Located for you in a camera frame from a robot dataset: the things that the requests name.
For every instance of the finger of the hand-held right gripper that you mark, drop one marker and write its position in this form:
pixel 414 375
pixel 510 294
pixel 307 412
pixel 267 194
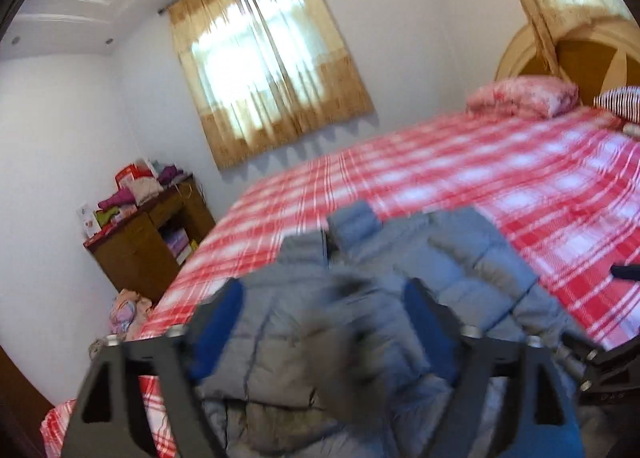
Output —
pixel 610 368
pixel 627 271

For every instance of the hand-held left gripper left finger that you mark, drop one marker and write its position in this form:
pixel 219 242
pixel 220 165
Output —
pixel 220 333

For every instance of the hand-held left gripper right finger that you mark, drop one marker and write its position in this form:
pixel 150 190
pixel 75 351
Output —
pixel 425 333

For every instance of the grey-blue puffer jacket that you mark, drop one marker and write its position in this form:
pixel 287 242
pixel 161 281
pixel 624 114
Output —
pixel 310 318

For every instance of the pink clothes heap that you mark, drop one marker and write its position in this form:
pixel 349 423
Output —
pixel 127 313

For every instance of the pile of folded clothes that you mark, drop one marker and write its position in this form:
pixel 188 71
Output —
pixel 140 190

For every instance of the lilac folded cloth stack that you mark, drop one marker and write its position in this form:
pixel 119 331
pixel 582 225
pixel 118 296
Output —
pixel 177 245

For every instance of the brown wooden cabinet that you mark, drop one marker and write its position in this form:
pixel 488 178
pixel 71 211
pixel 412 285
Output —
pixel 130 258

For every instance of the bed with red plaid sheet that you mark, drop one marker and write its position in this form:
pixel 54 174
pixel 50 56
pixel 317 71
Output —
pixel 475 172

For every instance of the dark striped pillow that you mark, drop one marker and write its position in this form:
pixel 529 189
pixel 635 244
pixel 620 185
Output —
pixel 622 100

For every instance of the white printed card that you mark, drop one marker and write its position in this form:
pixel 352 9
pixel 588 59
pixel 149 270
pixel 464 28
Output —
pixel 86 222

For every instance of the red box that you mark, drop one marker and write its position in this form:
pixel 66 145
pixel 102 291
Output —
pixel 127 175

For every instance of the pink floral pillow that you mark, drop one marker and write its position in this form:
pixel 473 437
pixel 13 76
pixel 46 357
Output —
pixel 525 95

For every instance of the wooden headboard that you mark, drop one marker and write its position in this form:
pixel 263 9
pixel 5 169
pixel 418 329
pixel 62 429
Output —
pixel 585 57

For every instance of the brown wooden door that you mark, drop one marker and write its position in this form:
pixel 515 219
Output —
pixel 15 413

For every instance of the beige patterned window curtain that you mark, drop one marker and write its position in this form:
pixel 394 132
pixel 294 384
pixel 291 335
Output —
pixel 270 62

